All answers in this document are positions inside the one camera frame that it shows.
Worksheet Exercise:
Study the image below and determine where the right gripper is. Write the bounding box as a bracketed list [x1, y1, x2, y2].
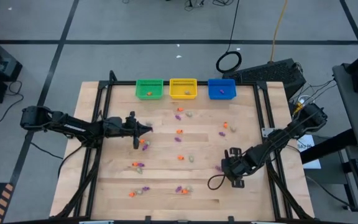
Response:
[221, 147, 260, 189]

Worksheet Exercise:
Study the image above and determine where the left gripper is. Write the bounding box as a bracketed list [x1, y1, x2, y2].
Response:
[103, 111, 154, 151]

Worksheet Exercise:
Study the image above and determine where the green plastic basket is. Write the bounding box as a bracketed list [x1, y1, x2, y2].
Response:
[135, 78, 164, 100]

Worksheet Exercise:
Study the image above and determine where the yellow plastic basket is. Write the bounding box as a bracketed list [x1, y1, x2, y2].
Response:
[168, 78, 198, 100]

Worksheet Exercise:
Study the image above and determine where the blue plastic basket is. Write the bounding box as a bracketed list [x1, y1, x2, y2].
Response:
[208, 78, 237, 101]

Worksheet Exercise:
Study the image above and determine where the white paper label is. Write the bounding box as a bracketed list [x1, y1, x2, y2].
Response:
[296, 134, 322, 170]

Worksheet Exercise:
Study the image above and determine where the black computer tower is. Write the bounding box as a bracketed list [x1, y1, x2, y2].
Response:
[222, 58, 307, 100]

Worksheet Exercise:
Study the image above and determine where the black desk leg beam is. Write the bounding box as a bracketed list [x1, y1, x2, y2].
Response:
[300, 128, 358, 165]

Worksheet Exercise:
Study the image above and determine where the grey desk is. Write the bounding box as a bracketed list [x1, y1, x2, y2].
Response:
[332, 63, 358, 149]

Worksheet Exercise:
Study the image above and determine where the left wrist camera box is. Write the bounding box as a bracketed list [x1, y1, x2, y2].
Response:
[124, 111, 138, 130]

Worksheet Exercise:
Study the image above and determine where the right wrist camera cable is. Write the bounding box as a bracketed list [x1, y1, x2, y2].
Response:
[208, 173, 229, 191]

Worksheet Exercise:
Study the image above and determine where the black aluminium table frame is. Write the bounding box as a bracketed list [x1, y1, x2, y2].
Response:
[54, 70, 315, 222]

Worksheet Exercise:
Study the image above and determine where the black hanging cable with coil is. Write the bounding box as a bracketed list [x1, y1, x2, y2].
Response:
[215, 0, 243, 75]

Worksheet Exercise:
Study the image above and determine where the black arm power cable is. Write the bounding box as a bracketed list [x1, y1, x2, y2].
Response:
[29, 141, 85, 180]

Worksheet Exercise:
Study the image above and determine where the yellow hanging cable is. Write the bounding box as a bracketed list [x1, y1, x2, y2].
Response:
[270, 0, 289, 62]

